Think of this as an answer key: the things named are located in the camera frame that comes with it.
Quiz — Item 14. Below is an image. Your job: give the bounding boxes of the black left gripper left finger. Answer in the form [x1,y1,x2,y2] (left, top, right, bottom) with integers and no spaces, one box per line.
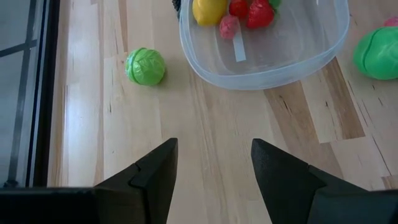
[93,138,179,224]

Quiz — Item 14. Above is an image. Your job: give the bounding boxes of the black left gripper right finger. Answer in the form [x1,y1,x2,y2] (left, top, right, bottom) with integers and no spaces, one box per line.
[251,138,369,224]

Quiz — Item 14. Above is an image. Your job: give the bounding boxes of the clear plastic tupperware container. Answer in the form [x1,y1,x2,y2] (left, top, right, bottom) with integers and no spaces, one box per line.
[178,0,351,91]

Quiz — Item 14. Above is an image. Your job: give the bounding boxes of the green toy bell pepper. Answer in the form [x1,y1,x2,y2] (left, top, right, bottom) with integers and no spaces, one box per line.
[353,26,398,81]

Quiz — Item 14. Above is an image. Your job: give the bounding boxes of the red toy strawberry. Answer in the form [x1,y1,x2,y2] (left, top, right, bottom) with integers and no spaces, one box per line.
[246,0,282,30]

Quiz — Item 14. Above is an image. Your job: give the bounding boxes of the black toy blackberry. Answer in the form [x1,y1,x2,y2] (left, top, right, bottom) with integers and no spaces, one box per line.
[171,0,182,19]

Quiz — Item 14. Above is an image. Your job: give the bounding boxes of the red toy tomato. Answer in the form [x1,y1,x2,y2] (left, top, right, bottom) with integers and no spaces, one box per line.
[229,0,249,19]

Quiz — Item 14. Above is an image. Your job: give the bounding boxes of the light green toy cabbage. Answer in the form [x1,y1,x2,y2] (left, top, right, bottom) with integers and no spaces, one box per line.
[124,47,167,86]

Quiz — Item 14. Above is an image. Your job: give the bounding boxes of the black aluminium table frame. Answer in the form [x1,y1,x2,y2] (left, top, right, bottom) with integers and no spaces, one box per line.
[26,0,62,188]

